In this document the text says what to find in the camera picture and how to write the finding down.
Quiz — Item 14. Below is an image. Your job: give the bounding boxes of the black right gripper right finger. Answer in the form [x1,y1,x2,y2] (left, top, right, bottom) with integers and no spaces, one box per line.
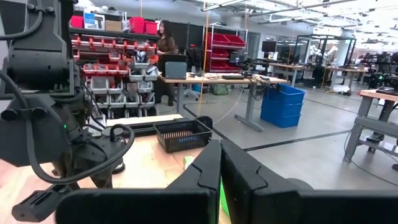
[220,139,398,224]

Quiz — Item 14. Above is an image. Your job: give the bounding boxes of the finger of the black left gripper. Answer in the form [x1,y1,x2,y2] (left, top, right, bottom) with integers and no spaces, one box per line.
[11,185,67,223]

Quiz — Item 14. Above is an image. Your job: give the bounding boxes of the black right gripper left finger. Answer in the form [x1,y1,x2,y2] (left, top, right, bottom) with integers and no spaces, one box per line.
[55,139,222,224]

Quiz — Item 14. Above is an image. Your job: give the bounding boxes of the green plastic basket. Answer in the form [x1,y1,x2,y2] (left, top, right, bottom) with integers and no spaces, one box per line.
[219,182,231,217]

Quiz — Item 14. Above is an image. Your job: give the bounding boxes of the green white charger cube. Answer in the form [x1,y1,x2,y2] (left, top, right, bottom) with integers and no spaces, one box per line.
[183,155,195,170]

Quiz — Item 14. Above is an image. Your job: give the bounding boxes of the black plastic basket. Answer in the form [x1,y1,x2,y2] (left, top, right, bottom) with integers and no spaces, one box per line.
[154,119,213,154]

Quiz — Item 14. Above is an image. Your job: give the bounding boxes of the blue stacked bins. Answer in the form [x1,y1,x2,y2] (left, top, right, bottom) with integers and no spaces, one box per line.
[259,83,307,129]

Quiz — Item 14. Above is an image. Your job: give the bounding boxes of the shelf with red bins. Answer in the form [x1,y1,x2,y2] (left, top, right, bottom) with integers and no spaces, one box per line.
[70,9,160,119]

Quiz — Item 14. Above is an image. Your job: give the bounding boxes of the wooden desk grey legs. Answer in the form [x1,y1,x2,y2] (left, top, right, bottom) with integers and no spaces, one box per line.
[157,72,287,133]

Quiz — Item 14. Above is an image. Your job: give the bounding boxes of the grey box on desk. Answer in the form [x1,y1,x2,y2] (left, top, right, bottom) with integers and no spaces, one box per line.
[164,61,188,80]

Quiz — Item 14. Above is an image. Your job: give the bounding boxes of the person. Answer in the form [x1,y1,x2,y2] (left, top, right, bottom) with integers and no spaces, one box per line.
[154,20,178,106]

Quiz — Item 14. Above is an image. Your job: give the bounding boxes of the rack with red trays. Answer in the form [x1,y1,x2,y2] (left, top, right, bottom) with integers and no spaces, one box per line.
[203,24,249,74]

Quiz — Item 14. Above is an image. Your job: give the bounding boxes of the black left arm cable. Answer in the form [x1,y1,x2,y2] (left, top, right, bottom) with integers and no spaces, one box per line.
[0,71,136,185]

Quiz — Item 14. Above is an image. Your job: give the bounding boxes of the wooden workbench grey frame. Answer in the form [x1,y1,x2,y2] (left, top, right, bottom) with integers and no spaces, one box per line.
[343,88,398,164]

